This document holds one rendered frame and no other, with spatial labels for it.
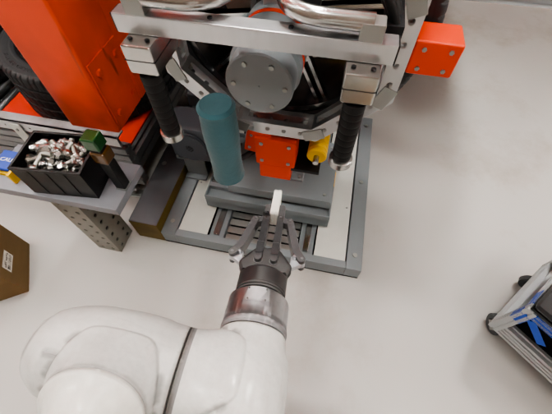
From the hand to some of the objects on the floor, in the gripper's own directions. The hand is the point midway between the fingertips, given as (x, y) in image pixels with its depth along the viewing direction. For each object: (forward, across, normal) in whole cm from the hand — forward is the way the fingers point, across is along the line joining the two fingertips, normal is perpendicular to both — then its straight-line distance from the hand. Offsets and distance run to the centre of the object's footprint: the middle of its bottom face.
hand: (276, 207), depth 63 cm
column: (+37, +71, +63) cm, 101 cm away
